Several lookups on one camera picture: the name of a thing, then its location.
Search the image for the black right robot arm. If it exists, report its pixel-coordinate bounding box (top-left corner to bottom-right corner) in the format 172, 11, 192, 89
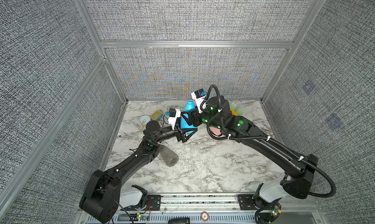
174, 96, 317, 203

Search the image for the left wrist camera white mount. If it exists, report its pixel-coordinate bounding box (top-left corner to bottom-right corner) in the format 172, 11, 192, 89
166, 108, 181, 130

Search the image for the light green wavy plate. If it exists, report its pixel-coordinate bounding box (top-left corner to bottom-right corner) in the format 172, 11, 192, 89
229, 101, 243, 116

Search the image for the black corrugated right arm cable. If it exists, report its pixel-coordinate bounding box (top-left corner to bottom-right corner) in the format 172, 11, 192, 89
206, 84, 337, 199

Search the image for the gold rectangular tin can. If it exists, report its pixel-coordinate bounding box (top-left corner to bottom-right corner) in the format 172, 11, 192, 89
150, 109, 164, 121

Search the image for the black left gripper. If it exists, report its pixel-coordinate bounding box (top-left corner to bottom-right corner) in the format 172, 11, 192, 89
154, 118, 196, 145

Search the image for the blue plastic spray bottle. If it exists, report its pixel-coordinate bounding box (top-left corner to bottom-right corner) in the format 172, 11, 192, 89
180, 100, 196, 135

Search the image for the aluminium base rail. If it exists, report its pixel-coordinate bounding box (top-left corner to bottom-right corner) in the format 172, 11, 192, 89
104, 193, 329, 224

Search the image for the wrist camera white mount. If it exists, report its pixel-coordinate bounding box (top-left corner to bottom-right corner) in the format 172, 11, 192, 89
191, 89, 207, 114
166, 108, 181, 130

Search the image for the pink plastic spray bottle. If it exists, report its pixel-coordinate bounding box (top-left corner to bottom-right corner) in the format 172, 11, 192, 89
210, 126, 226, 138

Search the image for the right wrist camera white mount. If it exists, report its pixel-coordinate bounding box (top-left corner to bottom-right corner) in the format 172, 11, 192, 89
191, 89, 207, 114

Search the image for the round white-lid can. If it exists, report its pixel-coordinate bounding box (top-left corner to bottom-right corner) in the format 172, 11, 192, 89
140, 115, 151, 128

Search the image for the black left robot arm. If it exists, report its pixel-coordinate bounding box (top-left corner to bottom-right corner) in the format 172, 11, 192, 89
79, 108, 200, 224

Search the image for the grey translucent bottle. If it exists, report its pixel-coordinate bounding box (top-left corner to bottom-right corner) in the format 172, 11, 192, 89
159, 145, 179, 167

